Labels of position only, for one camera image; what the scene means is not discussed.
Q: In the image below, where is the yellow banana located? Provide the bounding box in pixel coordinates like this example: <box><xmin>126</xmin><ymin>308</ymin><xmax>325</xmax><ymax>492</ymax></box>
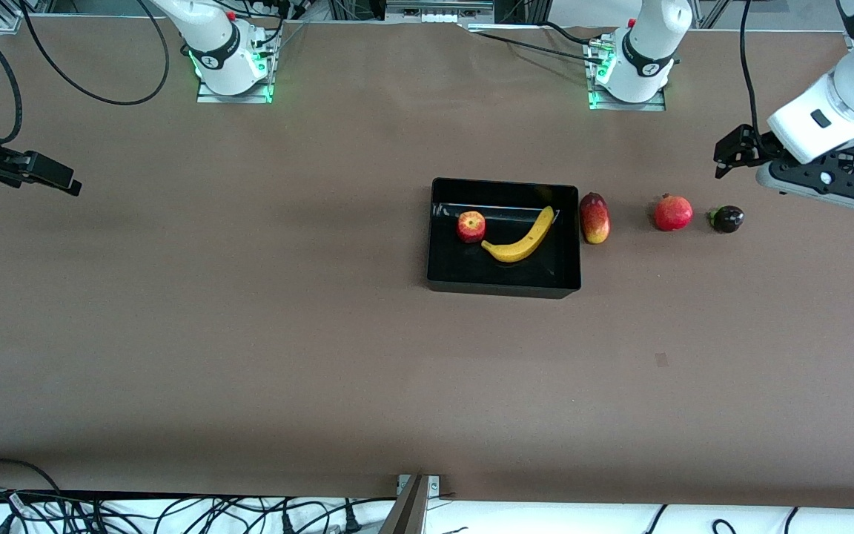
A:
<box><xmin>480</xmin><ymin>205</ymin><xmax>555</xmax><ymax>263</ymax></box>

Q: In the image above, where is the red yellow apple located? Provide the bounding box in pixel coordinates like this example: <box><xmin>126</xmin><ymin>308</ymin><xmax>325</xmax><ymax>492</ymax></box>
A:
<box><xmin>457</xmin><ymin>211</ymin><xmax>486</xmax><ymax>244</ymax></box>

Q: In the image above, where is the black plastic box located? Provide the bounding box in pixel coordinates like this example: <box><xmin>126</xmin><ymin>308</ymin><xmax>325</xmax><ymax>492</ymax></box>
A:
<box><xmin>426</xmin><ymin>177</ymin><xmax>583</xmax><ymax>300</ymax></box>

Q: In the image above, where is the dark purple mangosteen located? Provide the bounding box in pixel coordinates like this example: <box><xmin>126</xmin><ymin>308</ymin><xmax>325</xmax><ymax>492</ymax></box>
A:
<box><xmin>708</xmin><ymin>205</ymin><xmax>745</xmax><ymax>234</ymax></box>

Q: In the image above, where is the red pomegranate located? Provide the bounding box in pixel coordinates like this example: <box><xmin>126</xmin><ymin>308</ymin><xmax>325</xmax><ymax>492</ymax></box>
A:
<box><xmin>655</xmin><ymin>194</ymin><xmax>694</xmax><ymax>232</ymax></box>

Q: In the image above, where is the red yellow mango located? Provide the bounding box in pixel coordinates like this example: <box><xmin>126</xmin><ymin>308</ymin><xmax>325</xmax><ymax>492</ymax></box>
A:
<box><xmin>580</xmin><ymin>192</ymin><xmax>612</xmax><ymax>245</ymax></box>

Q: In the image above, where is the silver metal device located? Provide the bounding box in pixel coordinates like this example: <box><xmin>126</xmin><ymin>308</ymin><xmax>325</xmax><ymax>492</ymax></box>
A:
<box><xmin>385</xmin><ymin>0</ymin><xmax>494</xmax><ymax>23</ymax></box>

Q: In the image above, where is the brown table cover sheet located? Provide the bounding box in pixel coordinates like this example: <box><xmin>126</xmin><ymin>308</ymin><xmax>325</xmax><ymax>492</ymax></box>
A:
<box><xmin>0</xmin><ymin>15</ymin><xmax>854</xmax><ymax>512</ymax></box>

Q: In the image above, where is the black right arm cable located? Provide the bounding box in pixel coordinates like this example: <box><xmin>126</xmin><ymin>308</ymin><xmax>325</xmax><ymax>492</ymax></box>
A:
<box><xmin>21</xmin><ymin>0</ymin><xmax>171</xmax><ymax>106</ymax></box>

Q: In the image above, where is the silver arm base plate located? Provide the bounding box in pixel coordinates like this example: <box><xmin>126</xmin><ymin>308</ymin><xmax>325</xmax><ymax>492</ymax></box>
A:
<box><xmin>586</xmin><ymin>37</ymin><xmax>666</xmax><ymax>112</ymax></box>
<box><xmin>196</xmin><ymin>30</ymin><xmax>275</xmax><ymax>105</ymax></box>

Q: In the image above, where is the aluminium table edge bracket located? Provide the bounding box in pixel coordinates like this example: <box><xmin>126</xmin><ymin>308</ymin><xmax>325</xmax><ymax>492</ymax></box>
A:
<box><xmin>379</xmin><ymin>473</ymin><xmax>443</xmax><ymax>534</ymax></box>

